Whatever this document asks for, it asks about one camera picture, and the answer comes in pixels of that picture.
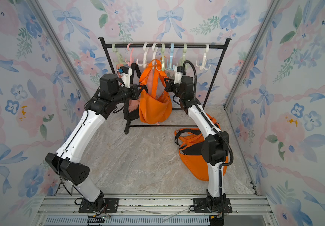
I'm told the pink bag with buckle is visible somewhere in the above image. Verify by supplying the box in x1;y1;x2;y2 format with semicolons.
128;66;161;112

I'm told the pink bag far left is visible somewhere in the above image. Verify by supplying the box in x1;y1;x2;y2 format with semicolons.
116;64;124;74

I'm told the orange bag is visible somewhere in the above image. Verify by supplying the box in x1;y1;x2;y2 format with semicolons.
174;112;229;182
139;59;172;124

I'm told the black metal clothes rack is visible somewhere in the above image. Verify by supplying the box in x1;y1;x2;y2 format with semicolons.
99;37;232;134

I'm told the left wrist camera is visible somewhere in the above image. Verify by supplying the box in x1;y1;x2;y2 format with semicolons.
120;66;132;89

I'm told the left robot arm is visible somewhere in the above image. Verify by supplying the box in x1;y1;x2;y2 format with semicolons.
45;73;147;212

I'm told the white hook far right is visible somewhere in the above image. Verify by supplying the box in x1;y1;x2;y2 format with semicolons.
196;44;210;71

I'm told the black strap bag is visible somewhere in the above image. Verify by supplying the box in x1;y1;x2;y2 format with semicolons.
174;128;204;156

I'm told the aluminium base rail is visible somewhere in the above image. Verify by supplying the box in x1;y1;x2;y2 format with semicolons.
32;194;278;226

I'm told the pink plastic hook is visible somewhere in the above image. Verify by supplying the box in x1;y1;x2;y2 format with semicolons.
125;42;134;67

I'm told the pale green hook far left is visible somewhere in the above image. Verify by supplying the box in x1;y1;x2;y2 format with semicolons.
112;43;125;65

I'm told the blue plastic hook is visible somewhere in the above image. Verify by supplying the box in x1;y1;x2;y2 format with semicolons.
166;43;175;71

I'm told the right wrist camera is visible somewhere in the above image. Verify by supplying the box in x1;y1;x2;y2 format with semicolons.
174;66;184;84

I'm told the white plastic hook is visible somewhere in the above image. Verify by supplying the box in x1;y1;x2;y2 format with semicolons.
136;42;149;69
151;42;158;69

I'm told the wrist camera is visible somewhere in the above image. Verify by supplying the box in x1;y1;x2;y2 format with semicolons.
120;66;132;89
174;66;184;84

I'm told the black corrugated cable conduit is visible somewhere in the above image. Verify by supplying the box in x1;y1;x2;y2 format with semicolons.
183;60;234;170

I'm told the green plastic hook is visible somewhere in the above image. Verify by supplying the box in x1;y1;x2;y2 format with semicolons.
156;43;166;72
178;43;188;66

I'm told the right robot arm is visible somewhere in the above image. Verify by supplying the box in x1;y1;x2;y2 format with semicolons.
164;75;234;213

